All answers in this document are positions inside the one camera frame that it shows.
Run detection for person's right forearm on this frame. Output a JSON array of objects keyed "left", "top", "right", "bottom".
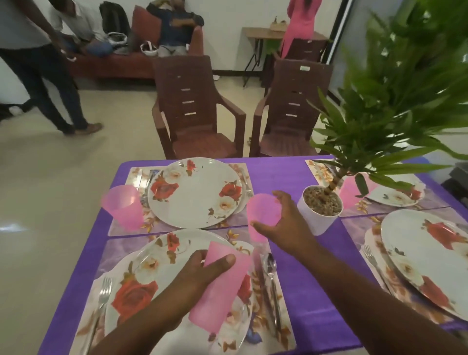
[{"left": 292, "top": 241, "right": 468, "bottom": 355}]

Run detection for black backpack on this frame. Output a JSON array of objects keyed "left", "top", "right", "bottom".
[{"left": 99, "top": 1, "right": 132, "bottom": 37}]

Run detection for steel fork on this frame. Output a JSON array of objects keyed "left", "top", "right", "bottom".
[
  {"left": 239, "top": 164, "right": 254, "bottom": 198},
  {"left": 82, "top": 276, "right": 113, "bottom": 355},
  {"left": 362, "top": 244, "right": 394, "bottom": 295}
]

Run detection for purple cloth table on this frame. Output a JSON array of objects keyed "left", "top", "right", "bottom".
[{"left": 38, "top": 155, "right": 468, "bottom": 355}]

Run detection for red sofa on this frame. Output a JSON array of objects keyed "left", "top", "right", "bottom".
[{"left": 69, "top": 5, "right": 205, "bottom": 79}]

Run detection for person's right hand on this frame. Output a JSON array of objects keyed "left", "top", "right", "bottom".
[{"left": 250, "top": 190, "right": 318, "bottom": 257}]

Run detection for green plant with white pot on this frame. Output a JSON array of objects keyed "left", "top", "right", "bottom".
[{"left": 296, "top": 0, "right": 468, "bottom": 237}]

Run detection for brown plastic chair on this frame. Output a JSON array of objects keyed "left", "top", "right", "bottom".
[
  {"left": 152, "top": 55, "right": 247, "bottom": 160},
  {"left": 274, "top": 38, "right": 330, "bottom": 63},
  {"left": 249, "top": 59, "right": 333, "bottom": 158}
]

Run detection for wooden folding table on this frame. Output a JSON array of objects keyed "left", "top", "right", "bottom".
[{"left": 241, "top": 27, "right": 330, "bottom": 88}]

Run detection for person's left hand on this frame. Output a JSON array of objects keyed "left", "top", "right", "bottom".
[{"left": 166, "top": 250, "right": 237, "bottom": 332}]

